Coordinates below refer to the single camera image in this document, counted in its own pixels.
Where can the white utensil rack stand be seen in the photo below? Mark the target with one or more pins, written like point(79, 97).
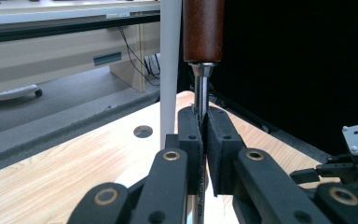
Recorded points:
point(170, 62)

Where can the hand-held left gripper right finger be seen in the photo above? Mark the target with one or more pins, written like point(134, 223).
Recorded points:
point(222, 149)

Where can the black horizontal frame bar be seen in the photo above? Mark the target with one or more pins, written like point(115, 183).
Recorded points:
point(43, 29)

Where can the black curtain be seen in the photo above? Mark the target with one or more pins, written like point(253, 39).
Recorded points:
point(292, 62)

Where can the light wooden desk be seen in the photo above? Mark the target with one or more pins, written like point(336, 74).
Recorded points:
point(43, 62)

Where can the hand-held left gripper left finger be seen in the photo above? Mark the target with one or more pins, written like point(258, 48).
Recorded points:
point(194, 155)

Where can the white chair base with caster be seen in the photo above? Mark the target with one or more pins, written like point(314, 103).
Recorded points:
point(9, 92)

